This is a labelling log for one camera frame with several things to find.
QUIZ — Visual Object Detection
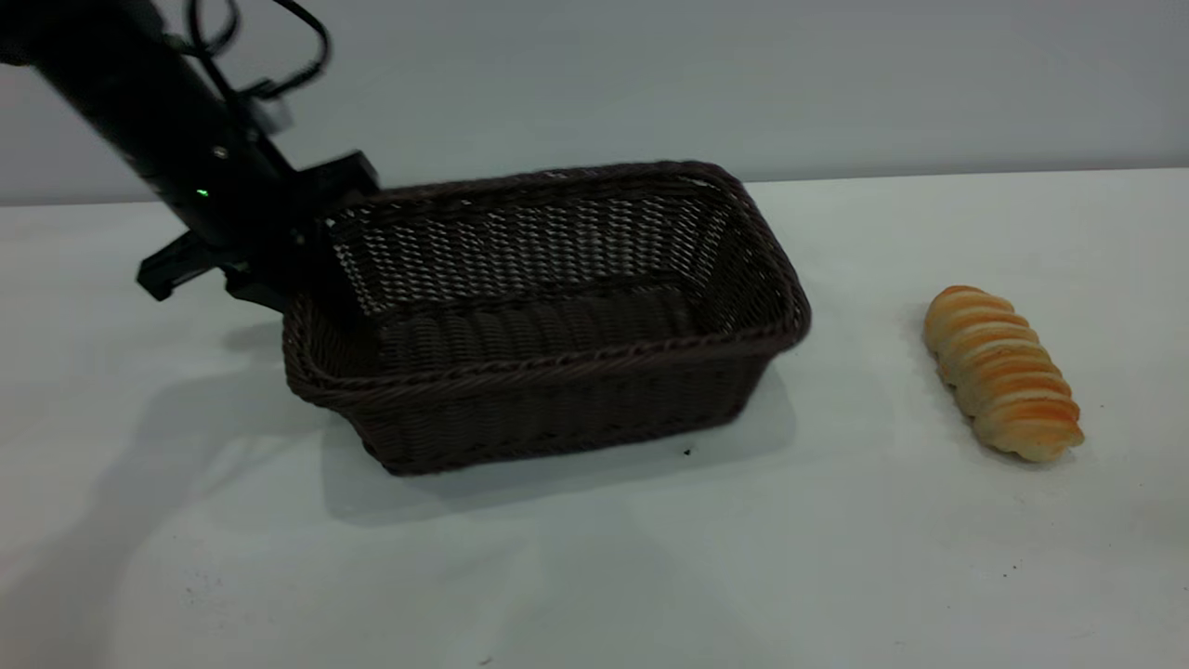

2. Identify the dark brown woven basket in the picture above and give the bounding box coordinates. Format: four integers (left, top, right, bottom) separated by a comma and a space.
282, 161, 812, 477

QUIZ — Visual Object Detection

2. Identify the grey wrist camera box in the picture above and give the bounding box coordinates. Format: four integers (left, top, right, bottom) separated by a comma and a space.
243, 93, 294, 137

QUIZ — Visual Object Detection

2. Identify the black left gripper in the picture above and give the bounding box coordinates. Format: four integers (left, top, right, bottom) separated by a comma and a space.
137, 151, 382, 326

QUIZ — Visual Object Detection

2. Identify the ridged golden bread loaf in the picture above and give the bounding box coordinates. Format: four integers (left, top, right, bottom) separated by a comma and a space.
922, 286, 1085, 464

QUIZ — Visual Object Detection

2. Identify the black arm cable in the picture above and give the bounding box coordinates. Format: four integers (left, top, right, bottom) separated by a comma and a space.
163, 0, 333, 101

